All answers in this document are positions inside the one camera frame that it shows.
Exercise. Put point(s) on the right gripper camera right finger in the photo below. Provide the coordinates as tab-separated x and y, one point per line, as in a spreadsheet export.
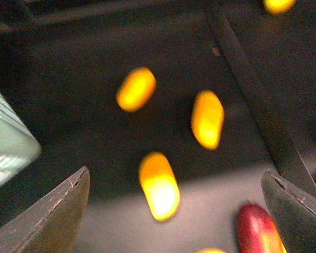
293	212

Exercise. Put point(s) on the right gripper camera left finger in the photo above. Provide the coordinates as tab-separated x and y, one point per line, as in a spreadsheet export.
52	223

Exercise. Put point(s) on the light blue plastic basket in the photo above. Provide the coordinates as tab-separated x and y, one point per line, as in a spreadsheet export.
18	147

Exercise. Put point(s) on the red yellow mango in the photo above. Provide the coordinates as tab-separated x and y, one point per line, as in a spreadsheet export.
256	230

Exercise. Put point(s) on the black tray divider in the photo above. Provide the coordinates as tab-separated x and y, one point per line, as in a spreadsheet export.
275	135

